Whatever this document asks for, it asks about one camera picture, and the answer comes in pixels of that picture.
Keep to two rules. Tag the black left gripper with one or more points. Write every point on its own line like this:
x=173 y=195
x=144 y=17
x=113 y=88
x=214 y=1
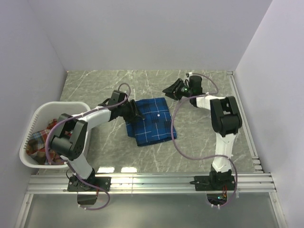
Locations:
x=135 y=113

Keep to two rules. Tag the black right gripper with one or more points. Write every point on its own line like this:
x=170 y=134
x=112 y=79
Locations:
x=170 y=90

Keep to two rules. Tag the blue plaid long sleeve shirt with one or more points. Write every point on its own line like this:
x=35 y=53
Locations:
x=156 y=127

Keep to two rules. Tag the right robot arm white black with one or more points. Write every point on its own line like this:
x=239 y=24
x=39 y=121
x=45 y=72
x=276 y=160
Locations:
x=225 y=120

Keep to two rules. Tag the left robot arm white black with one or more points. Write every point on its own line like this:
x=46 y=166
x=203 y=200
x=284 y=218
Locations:
x=68 y=139

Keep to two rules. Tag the white plastic laundry basket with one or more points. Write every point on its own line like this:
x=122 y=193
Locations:
x=40 y=120

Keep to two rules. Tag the red brown plaid shirt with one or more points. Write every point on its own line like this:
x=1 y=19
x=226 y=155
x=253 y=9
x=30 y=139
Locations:
x=36 y=144

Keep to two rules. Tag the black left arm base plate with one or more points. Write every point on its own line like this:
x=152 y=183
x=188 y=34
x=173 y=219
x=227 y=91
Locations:
x=75 y=185

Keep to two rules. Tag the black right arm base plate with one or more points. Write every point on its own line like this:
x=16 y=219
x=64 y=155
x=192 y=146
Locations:
x=208 y=183

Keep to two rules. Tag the aluminium mounting rail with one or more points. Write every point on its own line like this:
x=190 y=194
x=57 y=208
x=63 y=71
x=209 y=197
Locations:
x=161 y=183

